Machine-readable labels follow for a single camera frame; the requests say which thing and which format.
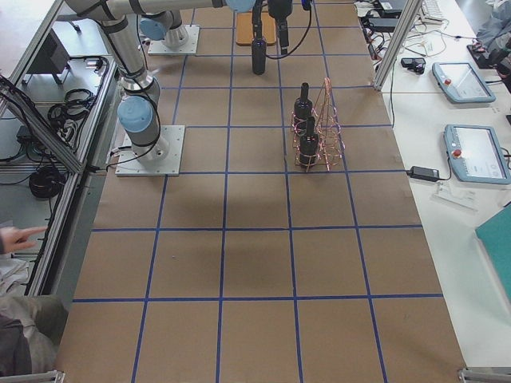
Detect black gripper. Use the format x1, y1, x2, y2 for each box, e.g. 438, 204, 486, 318
252, 0, 293, 55

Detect dark glass wine bottle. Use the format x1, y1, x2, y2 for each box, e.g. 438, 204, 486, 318
251, 7, 267, 76

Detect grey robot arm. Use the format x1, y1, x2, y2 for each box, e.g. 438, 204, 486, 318
139, 11, 188, 51
66, 1, 293, 163

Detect wooden tray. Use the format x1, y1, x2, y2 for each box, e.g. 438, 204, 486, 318
235, 13, 277, 46

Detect dark wine bottle in basket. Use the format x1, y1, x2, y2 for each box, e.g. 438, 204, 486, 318
293, 82, 312, 131

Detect person's pointing hand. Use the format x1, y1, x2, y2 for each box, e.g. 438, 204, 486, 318
1, 227, 47, 255

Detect far teach pendant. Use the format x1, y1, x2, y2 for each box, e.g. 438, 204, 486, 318
432, 62, 496, 104

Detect teach pendant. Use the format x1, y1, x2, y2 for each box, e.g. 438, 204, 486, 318
443, 124, 510, 185
432, 62, 496, 104

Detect black power adapter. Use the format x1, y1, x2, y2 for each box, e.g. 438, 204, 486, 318
406, 166, 440, 182

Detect black box on shelf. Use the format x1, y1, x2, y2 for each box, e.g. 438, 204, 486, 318
22, 29, 70, 85

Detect near teach pendant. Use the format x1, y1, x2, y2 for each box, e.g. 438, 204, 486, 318
443, 124, 510, 185

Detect clear acrylic stand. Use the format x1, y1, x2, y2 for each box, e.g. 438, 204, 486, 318
430, 181, 478, 212

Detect teal folder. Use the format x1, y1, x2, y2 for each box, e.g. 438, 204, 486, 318
476, 206, 510, 302

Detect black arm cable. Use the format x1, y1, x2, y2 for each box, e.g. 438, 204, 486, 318
275, 0, 315, 60

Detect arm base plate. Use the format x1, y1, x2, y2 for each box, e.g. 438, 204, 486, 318
149, 25, 200, 56
115, 125, 185, 176

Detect copper wire bottle basket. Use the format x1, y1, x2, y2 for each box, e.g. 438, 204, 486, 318
291, 77, 345, 172

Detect aluminium frame post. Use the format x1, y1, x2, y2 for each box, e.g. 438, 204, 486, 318
374, 0, 422, 91

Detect coiled black cables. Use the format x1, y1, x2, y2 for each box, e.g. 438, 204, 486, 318
28, 164, 67, 200

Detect aluminium frame rail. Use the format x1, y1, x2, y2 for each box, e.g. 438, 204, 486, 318
22, 55, 117, 296

